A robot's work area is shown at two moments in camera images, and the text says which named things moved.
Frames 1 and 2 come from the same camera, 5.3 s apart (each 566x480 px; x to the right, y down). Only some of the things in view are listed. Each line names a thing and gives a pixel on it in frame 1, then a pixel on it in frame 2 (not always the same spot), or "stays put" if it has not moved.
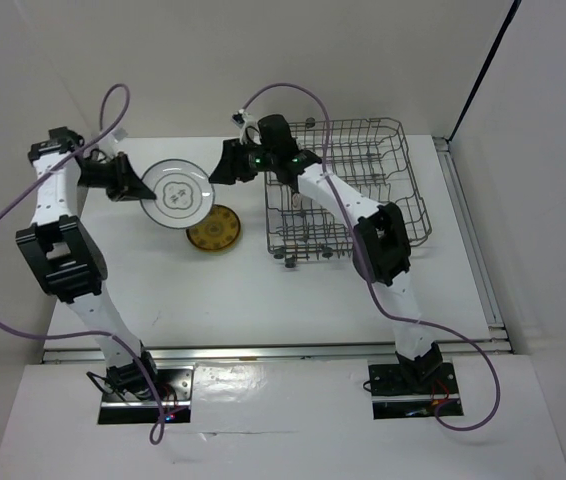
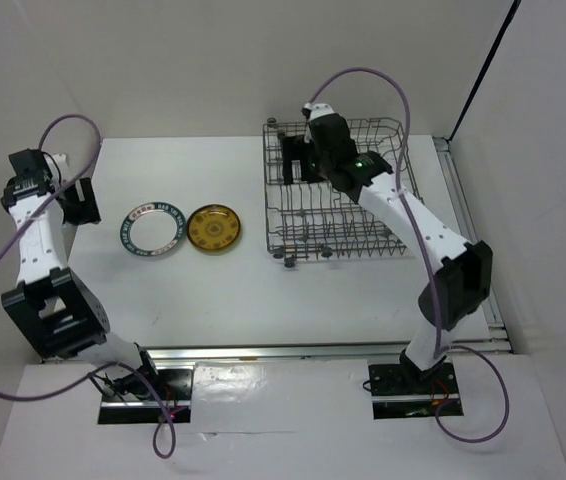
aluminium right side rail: x=498 y=335 stays put
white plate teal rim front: x=296 y=201 to x=152 y=229
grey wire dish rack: x=375 y=154 stays put
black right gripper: x=232 y=163 to x=295 y=147
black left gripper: x=126 y=184 to x=87 y=213
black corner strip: x=512 y=15 stays put
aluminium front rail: x=268 y=352 stays put
